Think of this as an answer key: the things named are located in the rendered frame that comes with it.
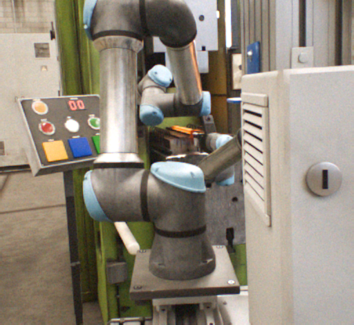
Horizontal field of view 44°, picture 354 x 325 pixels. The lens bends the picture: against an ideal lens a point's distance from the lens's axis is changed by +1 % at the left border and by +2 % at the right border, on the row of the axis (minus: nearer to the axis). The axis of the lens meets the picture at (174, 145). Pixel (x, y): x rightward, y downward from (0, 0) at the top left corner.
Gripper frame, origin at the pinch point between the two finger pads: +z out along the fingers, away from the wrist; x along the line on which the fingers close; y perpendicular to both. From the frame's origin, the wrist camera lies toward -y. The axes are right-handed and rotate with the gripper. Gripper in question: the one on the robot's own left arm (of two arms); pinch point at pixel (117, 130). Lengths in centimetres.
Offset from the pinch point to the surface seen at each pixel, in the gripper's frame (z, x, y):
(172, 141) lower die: 13.3, -35.8, -0.4
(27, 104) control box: 10.7, 26.3, 17.9
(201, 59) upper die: -10, -48, 28
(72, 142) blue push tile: 10.2, 13.6, 1.2
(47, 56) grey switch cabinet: 401, -192, 331
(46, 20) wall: 418, -218, 416
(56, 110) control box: 10.8, 15.9, 15.2
